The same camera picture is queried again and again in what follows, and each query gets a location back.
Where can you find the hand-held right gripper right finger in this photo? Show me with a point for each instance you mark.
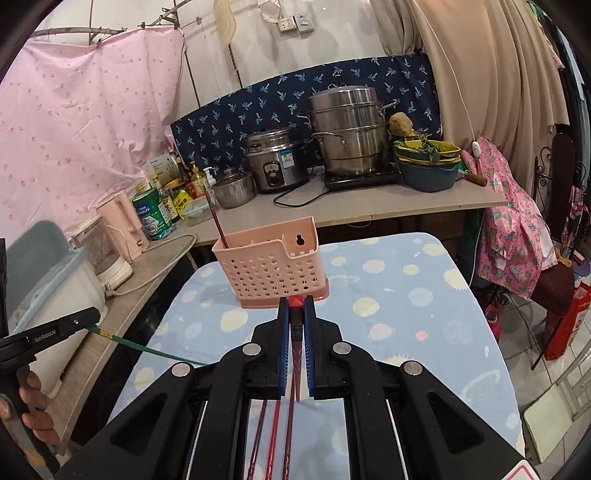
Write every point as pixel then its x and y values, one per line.
pixel 307 364

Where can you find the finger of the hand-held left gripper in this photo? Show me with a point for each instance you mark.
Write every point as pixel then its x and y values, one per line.
pixel 55 334

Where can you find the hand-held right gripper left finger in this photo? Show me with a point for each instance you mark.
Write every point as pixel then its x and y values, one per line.
pixel 285 360

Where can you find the dark maroon chopstick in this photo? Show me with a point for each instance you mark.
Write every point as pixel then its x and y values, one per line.
pixel 258 438

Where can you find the pink perforated utensil basket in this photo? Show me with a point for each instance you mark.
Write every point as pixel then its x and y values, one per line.
pixel 268 272

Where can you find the green patterned chopstick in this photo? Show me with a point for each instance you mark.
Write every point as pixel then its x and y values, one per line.
pixel 147 351

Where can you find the dark red chopstick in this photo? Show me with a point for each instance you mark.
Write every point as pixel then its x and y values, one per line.
pixel 217 221

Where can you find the person's left hand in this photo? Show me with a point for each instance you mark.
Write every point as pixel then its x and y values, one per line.
pixel 36 392

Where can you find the white bin with blue lid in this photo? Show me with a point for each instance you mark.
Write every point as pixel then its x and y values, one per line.
pixel 51 295

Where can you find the white blender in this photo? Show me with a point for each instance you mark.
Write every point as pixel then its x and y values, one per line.
pixel 104 258

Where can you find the blue dotted tablecloth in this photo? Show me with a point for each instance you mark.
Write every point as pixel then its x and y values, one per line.
pixel 392 314

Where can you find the pink electric kettle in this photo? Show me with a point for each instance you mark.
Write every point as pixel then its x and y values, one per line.
pixel 122 226

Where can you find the green tin can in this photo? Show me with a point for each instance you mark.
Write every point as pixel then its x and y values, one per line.
pixel 147 214

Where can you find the soy sauce bottle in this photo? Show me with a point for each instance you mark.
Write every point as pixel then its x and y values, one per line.
pixel 167 203

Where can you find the small steel lidded pot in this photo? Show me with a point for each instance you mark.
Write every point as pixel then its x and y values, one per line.
pixel 233 189

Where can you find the yellow seasoning packet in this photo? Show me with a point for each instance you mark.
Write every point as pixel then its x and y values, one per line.
pixel 183 203

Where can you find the black induction cooktop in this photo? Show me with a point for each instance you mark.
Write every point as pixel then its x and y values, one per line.
pixel 364 181

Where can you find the white pump bottle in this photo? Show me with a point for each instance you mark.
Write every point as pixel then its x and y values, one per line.
pixel 210 182

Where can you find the white carton box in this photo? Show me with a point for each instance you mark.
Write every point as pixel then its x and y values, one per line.
pixel 159 170

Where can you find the steel rice cooker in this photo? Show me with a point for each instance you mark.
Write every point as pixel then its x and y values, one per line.
pixel 277 161

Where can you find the yellow oil bottle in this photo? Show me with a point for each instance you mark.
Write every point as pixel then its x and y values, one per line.
pixel 196 182

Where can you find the dark sauce bottle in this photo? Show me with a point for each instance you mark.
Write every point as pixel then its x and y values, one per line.
pixel 179 168

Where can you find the pink printed cloth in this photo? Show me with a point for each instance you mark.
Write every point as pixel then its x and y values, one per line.
pixel 83 129

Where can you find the blue plastic bowl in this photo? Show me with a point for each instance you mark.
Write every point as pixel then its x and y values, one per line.
pixel 427 177

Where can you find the stacked steel steamer pot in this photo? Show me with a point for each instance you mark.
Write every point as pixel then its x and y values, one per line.
pixel 351 129

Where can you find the pink pineapple-print garment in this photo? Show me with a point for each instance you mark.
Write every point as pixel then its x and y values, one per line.
pixel 508 230

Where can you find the green vegetables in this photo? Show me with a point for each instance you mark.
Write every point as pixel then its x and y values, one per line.
pixel 418 145

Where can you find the brown loofah sponge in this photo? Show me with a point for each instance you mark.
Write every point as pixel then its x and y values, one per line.
pixel 400 124

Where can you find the yellow plastic bowl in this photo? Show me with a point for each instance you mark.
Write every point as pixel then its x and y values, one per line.
pixel 450 148

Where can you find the navy leaf-print cloth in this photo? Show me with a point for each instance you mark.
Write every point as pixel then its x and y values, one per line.
pixel 277 97

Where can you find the red bag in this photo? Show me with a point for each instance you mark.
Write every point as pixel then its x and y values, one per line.
pixel 570 318

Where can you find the bamboo pole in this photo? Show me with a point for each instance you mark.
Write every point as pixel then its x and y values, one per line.
pixel 78 32

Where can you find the beige curtain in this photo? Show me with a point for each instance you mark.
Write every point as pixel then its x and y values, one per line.
pixel 498 60

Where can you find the hanging clothes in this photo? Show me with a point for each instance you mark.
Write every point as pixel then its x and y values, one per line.
pixel 568 41

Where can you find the white wall socket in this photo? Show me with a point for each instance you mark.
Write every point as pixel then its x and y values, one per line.
pixel 286 24

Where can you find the white wall switch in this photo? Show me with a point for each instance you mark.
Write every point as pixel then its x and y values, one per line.
pixel 304 22

